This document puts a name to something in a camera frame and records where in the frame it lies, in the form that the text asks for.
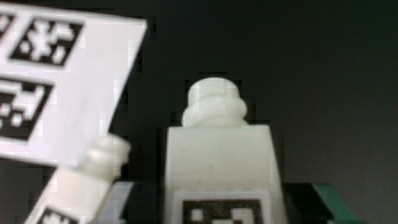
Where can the white table leg with tag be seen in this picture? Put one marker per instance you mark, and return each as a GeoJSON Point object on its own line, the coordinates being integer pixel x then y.
{"type": "Point", "coordinates": [223, 180]}

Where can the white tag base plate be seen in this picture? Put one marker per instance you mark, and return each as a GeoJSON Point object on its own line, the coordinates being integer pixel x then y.
{"type": "Point", "coordinates": [68, 51]}

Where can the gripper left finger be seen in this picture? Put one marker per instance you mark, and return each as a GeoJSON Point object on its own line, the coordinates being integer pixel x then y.
{"type": "Point", "coordinates": [132, 204]}

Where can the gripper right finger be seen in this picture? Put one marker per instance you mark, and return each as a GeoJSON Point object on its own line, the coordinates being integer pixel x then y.
{"type": "Point", "coordinates": [317, 206]}

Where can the white table leg centre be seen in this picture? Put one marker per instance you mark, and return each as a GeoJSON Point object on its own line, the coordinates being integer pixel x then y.
{"type": "Point", "coordinates": [77, 193]}

